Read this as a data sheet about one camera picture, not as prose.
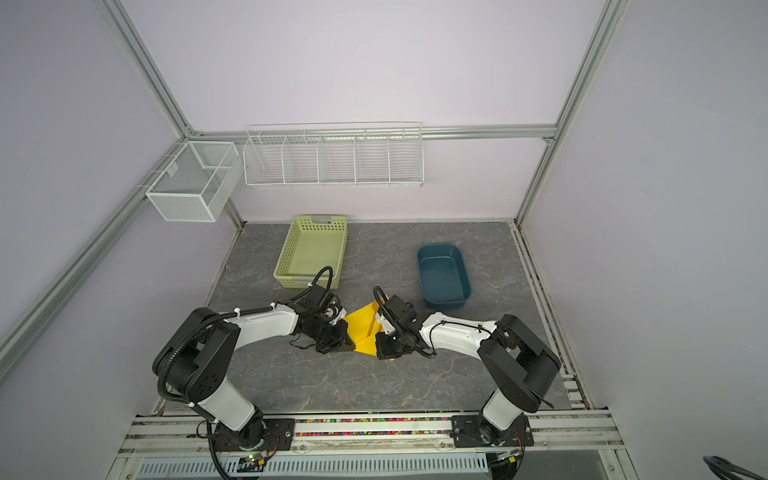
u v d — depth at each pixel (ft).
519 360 1.49
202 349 1.53
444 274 3.49
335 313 2.76
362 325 3.08
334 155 3.44
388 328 2.58
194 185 3.15
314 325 2.49
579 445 2.42
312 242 3.74
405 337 2.15
